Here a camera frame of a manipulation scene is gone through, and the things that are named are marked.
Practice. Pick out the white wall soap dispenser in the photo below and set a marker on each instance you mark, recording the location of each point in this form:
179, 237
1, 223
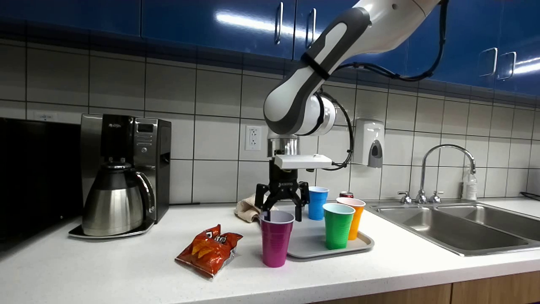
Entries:
368, 137

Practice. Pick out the stainless steel coffee carafe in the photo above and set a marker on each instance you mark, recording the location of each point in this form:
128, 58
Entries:
114, 205

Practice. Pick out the orange chips bag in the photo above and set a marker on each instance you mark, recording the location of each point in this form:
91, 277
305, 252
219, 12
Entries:
209, 250

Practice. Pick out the maroon plastic cup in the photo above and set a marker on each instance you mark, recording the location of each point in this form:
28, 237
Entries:
275, 242

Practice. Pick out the clear soap bottle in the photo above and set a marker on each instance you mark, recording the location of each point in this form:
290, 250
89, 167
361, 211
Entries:
469, 186

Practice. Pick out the stainless steel double sink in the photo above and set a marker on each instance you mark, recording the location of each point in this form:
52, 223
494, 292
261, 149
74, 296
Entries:
465, 225

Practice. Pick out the wooden base cabinet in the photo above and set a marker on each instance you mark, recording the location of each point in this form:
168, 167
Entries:
449, 289

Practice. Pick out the black steel coffee maker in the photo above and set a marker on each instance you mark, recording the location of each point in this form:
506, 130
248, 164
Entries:
152, 162

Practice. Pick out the blue glossy wall cabinet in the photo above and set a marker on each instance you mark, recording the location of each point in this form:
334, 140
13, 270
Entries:
168, 17

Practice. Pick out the green plastic cup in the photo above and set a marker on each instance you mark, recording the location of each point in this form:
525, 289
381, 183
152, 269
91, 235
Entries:
337, 228

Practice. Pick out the grey plastic tray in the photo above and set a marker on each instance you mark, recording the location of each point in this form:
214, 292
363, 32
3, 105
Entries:
305, 242

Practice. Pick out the black microwave oven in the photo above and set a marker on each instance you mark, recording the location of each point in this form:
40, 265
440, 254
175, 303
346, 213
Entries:
35, 179

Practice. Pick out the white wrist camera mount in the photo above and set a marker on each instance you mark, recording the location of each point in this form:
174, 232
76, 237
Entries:
302, 161

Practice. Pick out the chrome gooseneck faucet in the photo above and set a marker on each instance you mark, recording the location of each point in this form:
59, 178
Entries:
444, 145

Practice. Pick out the yellow-orange plastic cup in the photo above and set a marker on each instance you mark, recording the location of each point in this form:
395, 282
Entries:
357, 216

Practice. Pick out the blue plastic cup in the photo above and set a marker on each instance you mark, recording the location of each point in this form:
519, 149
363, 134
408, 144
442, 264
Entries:
317, 205

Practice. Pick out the beige crumpled cloth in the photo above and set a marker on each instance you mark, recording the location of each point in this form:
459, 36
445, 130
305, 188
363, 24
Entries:
246, 206

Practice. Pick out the white wall outlet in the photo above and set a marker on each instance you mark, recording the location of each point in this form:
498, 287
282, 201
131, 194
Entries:
253, 137

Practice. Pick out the red soda can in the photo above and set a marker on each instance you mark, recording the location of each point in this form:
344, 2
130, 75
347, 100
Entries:
346, 194

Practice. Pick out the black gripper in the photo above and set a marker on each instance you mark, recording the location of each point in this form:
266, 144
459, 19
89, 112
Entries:
283, 179

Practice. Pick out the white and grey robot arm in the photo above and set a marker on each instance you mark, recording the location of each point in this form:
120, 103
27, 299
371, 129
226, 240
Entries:
292, 102

